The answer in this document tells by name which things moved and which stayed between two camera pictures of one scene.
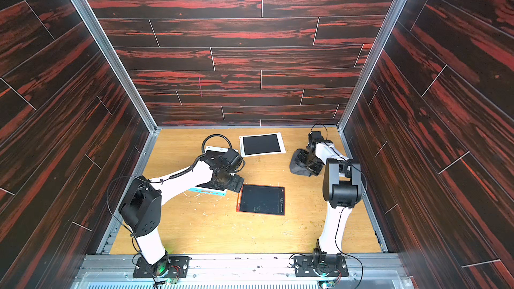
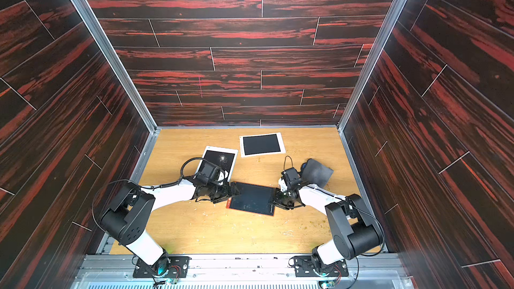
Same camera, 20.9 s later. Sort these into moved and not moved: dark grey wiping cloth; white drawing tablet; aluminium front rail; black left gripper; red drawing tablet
Moved: black left gripper; dark grey wiping cloth; red drawing tablet
Not moved: white drawing tablet; aluminium front rail
